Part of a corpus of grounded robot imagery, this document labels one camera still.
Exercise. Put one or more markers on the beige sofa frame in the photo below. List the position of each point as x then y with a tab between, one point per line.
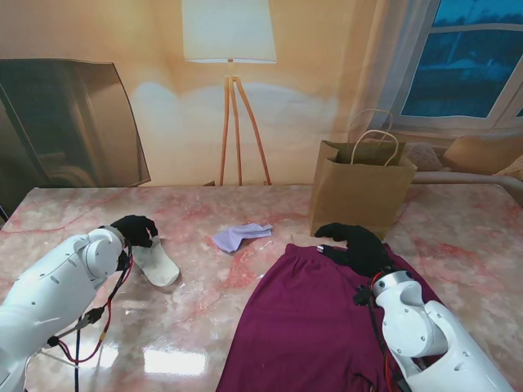
457	177

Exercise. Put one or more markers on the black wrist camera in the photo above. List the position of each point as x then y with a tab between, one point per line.
121	261
363	295

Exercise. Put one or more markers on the kraft paper bag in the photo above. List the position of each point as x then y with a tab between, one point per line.
359	196

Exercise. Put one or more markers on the dark framed mirror panel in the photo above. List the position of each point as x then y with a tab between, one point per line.
61	122

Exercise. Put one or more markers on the cream white sock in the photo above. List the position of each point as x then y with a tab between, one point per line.
161	269

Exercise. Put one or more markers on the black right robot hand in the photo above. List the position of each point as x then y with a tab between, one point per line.
365	249

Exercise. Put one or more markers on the lavender sock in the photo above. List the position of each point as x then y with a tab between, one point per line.
233	241

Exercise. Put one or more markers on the white framed window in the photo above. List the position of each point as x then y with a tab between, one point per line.
461	69

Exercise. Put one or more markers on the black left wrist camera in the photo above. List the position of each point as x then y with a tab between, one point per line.
121	261

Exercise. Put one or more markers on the white shade tripod floor lamp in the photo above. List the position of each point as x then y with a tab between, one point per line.
229	32

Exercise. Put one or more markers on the smooth beige cushion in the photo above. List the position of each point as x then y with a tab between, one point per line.
478	153

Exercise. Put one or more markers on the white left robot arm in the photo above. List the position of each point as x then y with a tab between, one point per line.
49	286

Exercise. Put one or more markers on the sheer beige curtain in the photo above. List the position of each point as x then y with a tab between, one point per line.
384	61

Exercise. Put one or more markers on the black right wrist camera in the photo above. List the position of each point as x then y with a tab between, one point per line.
363	295

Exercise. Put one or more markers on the knitted beige pillow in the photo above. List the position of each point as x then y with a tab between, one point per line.
425	157

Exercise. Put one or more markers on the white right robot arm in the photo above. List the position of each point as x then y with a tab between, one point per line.
417	326

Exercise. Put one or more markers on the maroon shorts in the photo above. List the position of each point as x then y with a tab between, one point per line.
306	326

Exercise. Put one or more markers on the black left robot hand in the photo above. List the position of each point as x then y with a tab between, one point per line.
137	230

